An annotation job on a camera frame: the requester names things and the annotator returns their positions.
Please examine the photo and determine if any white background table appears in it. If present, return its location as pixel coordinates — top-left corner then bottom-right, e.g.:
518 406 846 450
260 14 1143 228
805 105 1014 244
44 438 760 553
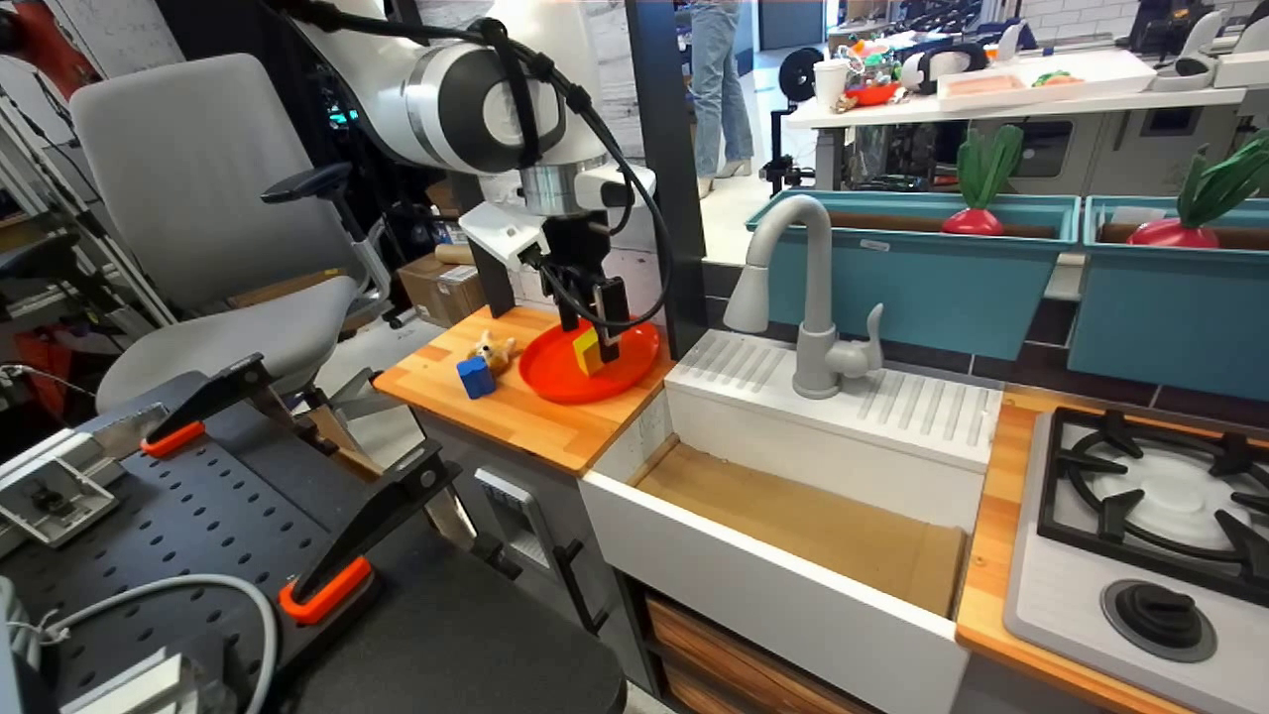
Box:
781 45 1269 199

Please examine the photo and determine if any small wooden toy figure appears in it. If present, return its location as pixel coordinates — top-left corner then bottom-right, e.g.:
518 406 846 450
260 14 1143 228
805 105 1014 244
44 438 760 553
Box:
481 331 523 376

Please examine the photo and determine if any brown cardboard box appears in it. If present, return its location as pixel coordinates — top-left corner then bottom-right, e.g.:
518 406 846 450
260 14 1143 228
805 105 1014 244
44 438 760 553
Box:
394 246 488 331

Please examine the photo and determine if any wooden toy kitchen unit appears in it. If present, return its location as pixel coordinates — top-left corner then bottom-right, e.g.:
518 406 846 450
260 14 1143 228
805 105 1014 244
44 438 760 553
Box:
370 302 1269 714

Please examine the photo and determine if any grey office chair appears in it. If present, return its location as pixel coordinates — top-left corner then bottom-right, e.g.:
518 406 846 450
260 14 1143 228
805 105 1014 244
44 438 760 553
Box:
62 48 404 417

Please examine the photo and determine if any white toy sink basin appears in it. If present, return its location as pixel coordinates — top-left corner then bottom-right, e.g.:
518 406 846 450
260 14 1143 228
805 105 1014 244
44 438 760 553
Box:
578 326 1011 714

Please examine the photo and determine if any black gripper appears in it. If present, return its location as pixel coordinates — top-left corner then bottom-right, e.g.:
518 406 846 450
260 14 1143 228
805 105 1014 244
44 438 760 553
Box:
537 208 636 371

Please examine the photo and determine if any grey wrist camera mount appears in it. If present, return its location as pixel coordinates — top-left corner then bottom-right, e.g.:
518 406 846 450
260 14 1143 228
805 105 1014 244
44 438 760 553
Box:
457 199 551 323

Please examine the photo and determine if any black clamp orange handle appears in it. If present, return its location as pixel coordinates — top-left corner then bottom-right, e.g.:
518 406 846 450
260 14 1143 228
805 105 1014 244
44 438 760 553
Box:
133 353 278 463
272 446 461 632

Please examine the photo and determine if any grey toy faucet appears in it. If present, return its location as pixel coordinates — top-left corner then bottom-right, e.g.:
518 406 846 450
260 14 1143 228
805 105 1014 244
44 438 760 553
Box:
723 191 892 402

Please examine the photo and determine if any blue block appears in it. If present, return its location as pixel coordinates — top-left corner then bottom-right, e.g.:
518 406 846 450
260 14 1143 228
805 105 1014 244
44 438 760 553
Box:
451 353 501 402

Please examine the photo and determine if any black vertical post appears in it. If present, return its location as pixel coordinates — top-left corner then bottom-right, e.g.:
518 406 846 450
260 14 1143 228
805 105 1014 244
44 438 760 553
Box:
623 0 712 367

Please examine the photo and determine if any black perforated board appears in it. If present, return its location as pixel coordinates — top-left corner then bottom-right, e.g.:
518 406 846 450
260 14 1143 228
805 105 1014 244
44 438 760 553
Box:
0 392 628 714

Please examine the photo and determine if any orange plate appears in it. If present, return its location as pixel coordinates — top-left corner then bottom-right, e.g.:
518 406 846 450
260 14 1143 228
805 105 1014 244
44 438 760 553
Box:
514 312 669 408

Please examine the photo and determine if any red bowl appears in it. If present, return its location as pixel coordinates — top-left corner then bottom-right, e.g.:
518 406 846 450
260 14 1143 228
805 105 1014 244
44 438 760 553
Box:
846 80 905 113

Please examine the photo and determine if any teal planter box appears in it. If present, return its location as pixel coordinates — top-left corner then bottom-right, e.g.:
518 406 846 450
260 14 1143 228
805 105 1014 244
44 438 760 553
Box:
742 188 1085 367
1064 191 1269 408

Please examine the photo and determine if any aluminium profile with bracket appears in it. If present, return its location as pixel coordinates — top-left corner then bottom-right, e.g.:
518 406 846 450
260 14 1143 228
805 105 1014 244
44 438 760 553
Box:
54 644 205 714
0 454 122 553

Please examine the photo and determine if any standing person in jeans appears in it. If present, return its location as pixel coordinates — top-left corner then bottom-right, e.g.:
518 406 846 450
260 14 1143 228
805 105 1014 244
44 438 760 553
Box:
682 0 760 188

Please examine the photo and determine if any yellow block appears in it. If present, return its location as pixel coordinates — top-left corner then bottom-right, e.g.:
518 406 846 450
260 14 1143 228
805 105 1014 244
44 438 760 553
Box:
568 326 612 376

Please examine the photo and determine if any red toy radish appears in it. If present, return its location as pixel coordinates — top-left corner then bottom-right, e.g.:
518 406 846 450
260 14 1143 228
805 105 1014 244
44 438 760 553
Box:
935 118 1030 244
1125 126 1269 255

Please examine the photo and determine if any grey cable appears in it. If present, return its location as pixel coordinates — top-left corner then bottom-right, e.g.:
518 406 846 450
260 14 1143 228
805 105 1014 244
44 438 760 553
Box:
0 566 285 714

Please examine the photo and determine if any grey toy stove top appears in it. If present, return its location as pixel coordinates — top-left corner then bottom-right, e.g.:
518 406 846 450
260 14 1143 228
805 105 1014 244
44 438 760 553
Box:
1002 402 1269 714

